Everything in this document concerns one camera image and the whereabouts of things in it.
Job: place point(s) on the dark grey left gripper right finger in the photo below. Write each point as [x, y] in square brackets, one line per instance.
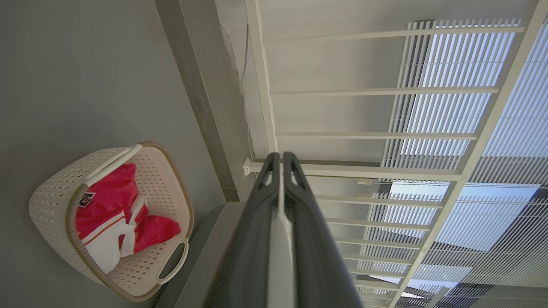
[314, 256]

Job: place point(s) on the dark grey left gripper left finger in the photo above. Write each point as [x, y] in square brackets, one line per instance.
[257, 239]

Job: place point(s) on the white slatted window blinds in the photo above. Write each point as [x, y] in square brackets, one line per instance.
[505, 128]

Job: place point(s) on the grey concrete wall base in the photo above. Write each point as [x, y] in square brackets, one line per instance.
[201, 107]

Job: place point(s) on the red and white garment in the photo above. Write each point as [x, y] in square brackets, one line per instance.
[109, 201]

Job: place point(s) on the cream perforated plastic laundry basket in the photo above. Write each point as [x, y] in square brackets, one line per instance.
[55, 205]

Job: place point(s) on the white ladder-like rack frame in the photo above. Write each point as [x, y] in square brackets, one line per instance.
[364, 171]

